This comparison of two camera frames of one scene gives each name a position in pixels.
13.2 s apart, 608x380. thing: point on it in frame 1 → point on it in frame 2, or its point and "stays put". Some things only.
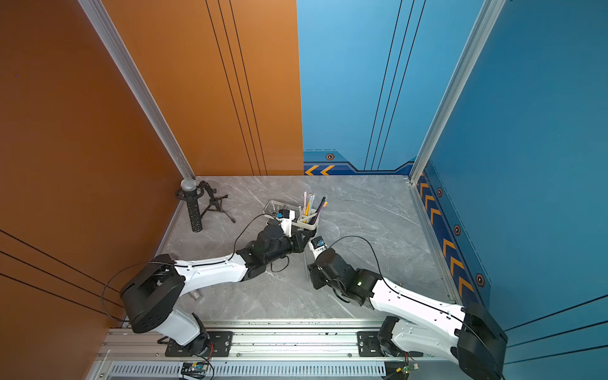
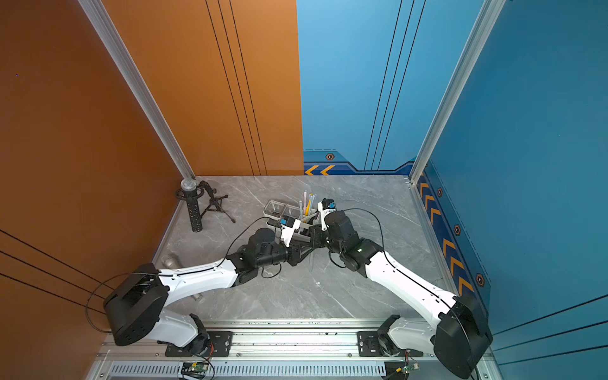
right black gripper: [313, 272] → [316, 232]
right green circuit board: [412, 366] stays put
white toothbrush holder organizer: [304, 218] stays put
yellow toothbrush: [309, 204] stays put
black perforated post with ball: [189, 193] stays put
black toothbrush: [320, 203] → [315, 217]
